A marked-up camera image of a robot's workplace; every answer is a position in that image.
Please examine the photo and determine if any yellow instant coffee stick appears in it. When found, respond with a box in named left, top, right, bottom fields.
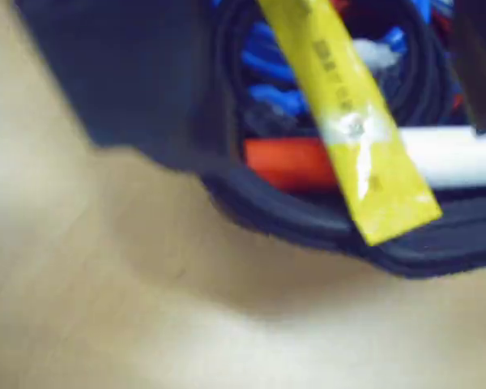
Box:
left=257, top=0, right=445, bottom=247

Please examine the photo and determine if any blue coiled cable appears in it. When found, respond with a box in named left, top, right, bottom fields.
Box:
left=210, top=0, right=455, bottom=119

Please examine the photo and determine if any black plastic bowl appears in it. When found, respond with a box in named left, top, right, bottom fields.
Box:
left=200, top=0, right=486, bottom=281

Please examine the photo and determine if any white marker with red cap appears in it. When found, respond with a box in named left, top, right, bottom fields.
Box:
left=242, top=125, right=486, bottom=194

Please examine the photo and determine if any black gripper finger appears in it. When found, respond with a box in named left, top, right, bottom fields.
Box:
left=12, top=0, right=244, bottom=176
left=452, top=0, right=486, bottom=135

